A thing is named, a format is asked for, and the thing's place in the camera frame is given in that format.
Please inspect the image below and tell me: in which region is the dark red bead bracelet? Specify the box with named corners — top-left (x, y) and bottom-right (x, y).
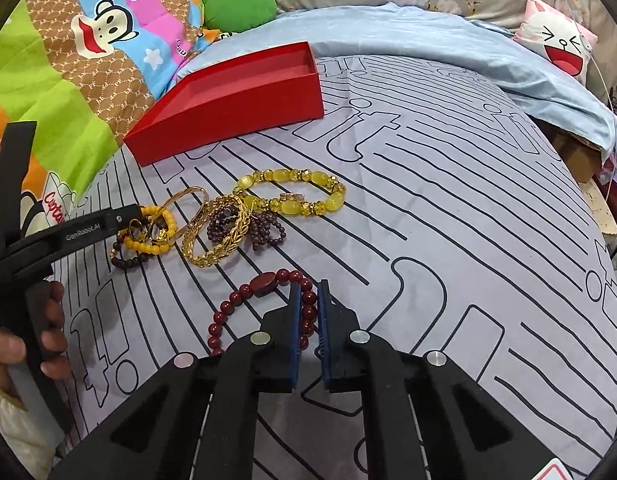
top-left (206, 268), bottom-right (320, 357)

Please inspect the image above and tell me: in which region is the black bead bracelet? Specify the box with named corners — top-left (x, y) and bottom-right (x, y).
top-left (109, 238), bottom-right (154, 272)

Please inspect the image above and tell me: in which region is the garnet multi-strand bead bracelet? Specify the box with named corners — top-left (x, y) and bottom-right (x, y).
top-left (206, 204), bottom-right (288, 254)

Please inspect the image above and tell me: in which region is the orange bead bracelet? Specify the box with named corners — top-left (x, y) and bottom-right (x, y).
top-left (118, 204), bottom-right (180, 256)

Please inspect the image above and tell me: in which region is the yellow cat-eye bead bracelet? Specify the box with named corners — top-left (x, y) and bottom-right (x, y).
top-left (231, 167), bottom-right (349, 219)

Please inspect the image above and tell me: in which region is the white sleeve forearm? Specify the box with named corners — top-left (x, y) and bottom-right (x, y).
top-left (0, 388), bottom-right (58, 479)

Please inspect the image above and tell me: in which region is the red jewelry tray box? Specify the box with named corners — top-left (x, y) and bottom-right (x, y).
top-left (124, 42), bottom-right (325, 166)

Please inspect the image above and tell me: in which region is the left hand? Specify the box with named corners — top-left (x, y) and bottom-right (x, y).
top-left (0, 281), bottom-right (71, 403)

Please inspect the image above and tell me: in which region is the grey line-pattern bed sheet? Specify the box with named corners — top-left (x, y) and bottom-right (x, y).
top-left (54, 55), bottom-right (617, 479)

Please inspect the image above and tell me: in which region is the colourful cartoon monkey quilt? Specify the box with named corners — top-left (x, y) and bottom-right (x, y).
top-left (0, 0), bottom-right (216, 234)

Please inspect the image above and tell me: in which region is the green plush cushion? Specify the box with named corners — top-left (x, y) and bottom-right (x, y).
top-left (204, 0), bottom-right (277, 32)

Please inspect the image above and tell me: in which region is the light blue blanket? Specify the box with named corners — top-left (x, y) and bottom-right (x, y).
top-left (176, 3), bottom-right (617, 157)

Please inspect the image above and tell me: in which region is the pink laughing cat pillow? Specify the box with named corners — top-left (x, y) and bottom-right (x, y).
top-left (513, 0), bottom-right (598, 84)

